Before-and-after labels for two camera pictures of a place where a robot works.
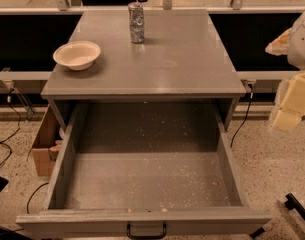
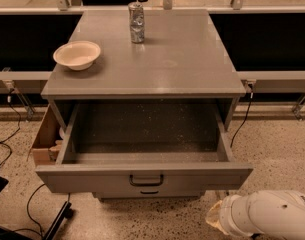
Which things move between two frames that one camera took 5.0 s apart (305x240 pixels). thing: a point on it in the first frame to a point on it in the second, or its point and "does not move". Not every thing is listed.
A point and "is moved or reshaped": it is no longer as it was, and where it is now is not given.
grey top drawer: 145,171 is moved or reshaped
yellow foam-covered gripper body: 301,49 to 229,215
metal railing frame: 12,78 does not move
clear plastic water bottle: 137,22 does not move
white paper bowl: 77,55 does not move
